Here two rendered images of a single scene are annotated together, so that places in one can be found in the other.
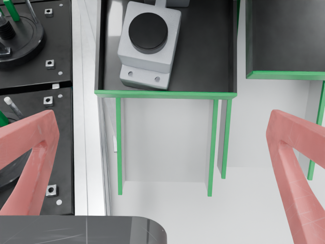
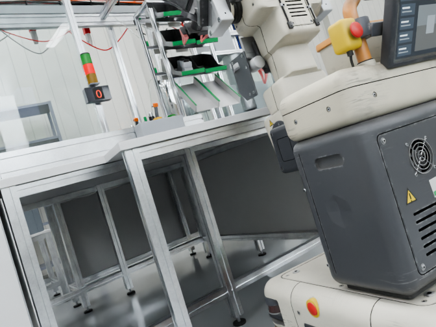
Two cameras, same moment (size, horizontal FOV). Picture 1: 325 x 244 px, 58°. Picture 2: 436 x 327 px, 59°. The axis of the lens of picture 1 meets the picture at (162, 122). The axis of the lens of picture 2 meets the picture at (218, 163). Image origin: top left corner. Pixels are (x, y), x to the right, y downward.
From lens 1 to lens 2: 1.98 m
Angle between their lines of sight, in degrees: 64
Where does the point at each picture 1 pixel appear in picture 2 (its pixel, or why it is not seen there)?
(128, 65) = (185, 67)
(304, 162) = (237, 97)
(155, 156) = (200, 106)
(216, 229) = not seen: hidden behind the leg
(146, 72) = (188, 67)
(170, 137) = (202, 102)
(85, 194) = not seen: hidden behind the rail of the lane
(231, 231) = not seen: hidden behind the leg
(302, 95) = (227, 93)
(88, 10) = (171, 79)
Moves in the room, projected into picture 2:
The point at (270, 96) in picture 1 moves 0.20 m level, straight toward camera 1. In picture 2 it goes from (220, 95) to (214, 89)
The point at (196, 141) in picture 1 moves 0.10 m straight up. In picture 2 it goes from (208, 101) to (202, 83)
